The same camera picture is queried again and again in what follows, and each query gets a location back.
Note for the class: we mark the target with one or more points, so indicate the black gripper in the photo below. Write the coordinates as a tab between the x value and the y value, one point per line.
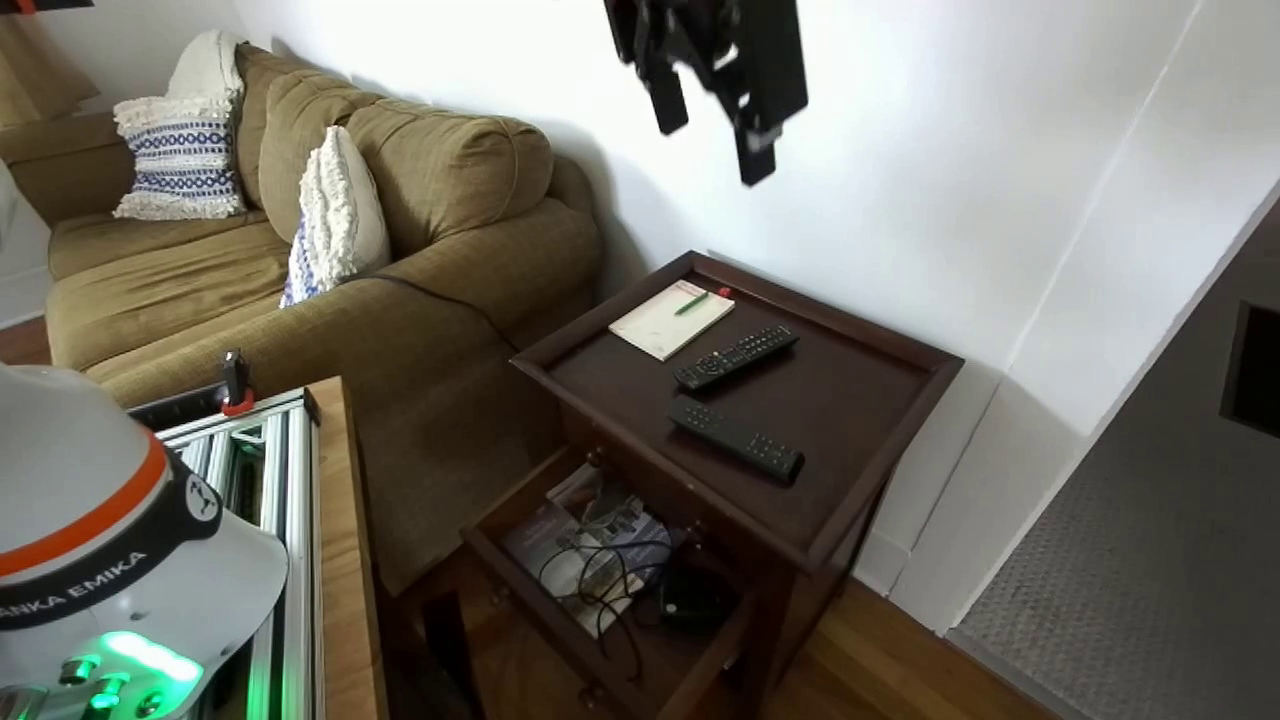
721	45

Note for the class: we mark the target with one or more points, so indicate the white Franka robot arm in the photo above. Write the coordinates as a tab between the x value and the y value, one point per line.
80	507

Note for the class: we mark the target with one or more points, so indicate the dark wooden cabinet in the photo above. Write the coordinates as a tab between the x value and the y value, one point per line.
827	403

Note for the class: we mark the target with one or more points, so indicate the wooden cabinet drawer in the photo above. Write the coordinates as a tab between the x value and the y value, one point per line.
665	666

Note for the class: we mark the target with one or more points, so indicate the small red object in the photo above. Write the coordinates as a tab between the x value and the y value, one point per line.
726	291

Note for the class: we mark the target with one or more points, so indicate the green pen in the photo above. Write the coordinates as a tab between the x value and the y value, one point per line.
694	307

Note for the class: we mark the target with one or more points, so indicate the cream paper notepad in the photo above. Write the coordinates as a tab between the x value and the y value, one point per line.
663	325

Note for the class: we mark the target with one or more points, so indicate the black remote control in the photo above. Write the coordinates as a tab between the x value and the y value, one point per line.
737	440
737	356

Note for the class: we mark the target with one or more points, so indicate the white ribbed pillow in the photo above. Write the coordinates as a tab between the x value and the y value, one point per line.
343	215

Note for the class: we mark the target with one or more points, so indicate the olive fabric sofa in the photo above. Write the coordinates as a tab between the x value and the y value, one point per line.
400	347

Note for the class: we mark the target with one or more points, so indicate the New Jersey Pennsylvania map brochure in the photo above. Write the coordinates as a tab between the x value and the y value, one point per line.
632	524

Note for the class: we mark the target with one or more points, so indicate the Iowa Nebraska map brochure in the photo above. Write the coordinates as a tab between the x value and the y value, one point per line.
544	554

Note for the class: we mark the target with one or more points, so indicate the blue striped white pillow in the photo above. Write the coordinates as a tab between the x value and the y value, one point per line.
182	163

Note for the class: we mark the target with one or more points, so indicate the red black clamp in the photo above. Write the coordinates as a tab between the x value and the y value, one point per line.
232	381

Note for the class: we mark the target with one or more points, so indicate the light wooden stand board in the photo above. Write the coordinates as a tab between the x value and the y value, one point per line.
346	563

